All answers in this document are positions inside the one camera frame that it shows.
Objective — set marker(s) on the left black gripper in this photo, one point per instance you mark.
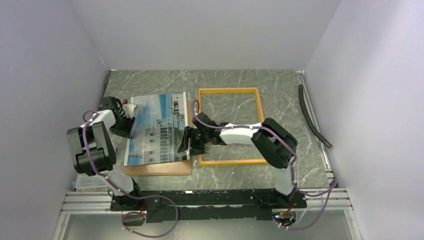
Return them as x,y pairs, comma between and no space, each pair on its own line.
126,132

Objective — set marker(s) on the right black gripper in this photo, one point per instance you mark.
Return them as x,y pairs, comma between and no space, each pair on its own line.
184,144

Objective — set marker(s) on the building photo print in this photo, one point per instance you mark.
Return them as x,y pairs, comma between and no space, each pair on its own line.
158,130

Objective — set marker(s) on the yellow picture frame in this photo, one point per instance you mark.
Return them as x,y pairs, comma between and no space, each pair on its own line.
232,90

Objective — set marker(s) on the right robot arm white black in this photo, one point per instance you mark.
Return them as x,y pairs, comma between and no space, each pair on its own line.
276,145

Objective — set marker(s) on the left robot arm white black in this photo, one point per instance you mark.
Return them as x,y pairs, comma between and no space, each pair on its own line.
91,148

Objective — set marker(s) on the brown backing board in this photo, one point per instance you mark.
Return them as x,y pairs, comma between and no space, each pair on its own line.
178,168

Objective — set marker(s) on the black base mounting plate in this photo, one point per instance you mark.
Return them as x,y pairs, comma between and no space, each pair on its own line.
167,205

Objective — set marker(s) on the clear plastic screw box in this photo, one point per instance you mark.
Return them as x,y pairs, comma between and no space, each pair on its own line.
85,183

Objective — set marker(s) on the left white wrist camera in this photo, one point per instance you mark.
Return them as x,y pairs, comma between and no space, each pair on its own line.
130,109

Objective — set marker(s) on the aluminium extrusion rail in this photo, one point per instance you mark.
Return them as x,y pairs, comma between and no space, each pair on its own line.
99,202

